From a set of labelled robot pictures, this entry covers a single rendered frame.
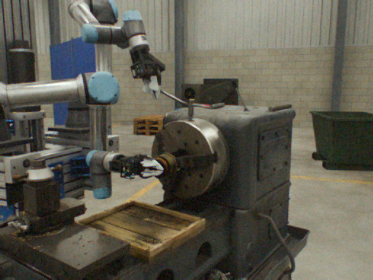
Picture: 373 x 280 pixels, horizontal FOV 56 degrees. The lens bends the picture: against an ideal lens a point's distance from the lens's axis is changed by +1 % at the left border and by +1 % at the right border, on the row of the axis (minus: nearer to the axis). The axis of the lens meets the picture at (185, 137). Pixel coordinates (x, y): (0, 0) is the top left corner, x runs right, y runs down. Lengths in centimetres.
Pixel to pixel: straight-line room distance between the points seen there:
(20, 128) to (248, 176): 102
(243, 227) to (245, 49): 1020
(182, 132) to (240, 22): 1043
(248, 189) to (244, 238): 21
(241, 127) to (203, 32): 1056
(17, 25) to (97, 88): 63
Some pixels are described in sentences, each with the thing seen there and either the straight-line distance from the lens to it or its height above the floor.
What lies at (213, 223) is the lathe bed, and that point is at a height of 86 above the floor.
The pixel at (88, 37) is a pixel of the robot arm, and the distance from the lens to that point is 151.
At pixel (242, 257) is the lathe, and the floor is 66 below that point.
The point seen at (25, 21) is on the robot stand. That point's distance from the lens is 188.
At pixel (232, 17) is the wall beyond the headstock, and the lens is 1177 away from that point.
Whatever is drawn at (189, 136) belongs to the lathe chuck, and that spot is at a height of 118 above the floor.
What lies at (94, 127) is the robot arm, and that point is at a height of 120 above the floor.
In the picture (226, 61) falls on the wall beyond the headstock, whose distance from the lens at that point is 1161.
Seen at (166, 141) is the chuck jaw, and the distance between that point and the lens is 138.
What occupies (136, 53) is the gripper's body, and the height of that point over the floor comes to 150.
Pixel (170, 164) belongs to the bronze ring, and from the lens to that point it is 129.
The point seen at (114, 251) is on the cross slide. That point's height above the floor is 97.
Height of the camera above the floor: 139
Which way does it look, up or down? 9 degrees down
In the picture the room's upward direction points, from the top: straight up
